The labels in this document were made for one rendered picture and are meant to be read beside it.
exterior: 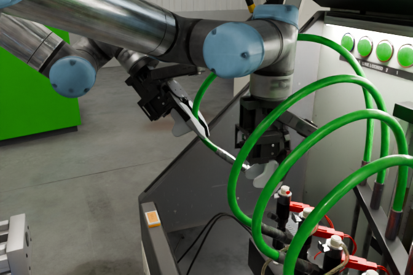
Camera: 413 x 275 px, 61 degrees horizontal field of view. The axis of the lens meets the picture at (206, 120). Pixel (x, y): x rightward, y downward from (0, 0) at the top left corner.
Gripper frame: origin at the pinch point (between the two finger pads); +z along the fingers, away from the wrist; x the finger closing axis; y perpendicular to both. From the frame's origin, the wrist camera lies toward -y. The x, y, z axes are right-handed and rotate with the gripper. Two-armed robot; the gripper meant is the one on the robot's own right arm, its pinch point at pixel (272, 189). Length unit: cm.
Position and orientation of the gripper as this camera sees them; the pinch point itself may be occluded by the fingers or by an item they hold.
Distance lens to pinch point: 73.0
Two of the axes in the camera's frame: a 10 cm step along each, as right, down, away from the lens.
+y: -9.4, 1.2, -3.1
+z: 0.0, 9.3, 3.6
